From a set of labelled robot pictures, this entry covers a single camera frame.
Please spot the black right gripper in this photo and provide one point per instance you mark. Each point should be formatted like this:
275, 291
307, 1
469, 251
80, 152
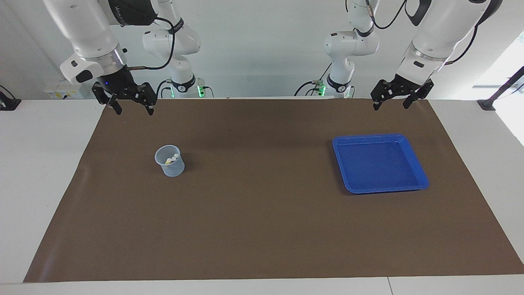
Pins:
116, 84

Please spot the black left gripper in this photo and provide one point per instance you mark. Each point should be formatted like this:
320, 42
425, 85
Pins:
407, 85

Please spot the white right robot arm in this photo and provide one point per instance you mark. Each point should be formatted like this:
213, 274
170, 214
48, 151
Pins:
90, 32

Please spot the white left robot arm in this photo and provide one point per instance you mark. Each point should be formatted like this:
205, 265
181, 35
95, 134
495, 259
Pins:
438, 28

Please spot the blue plastic tray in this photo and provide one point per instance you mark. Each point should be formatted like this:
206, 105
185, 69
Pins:
378, 164

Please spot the translucent plastic cup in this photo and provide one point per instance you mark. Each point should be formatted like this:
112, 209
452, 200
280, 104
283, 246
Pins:
174, 170

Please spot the black angled stand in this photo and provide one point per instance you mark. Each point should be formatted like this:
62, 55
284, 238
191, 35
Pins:
487, 104

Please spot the black table clamp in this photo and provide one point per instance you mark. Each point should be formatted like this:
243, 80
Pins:
10, 103

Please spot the brown table mat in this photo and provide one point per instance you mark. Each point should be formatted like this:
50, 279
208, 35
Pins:
262, 213

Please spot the white wall socket box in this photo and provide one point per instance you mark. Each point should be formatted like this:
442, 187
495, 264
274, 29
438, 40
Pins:
61, 90

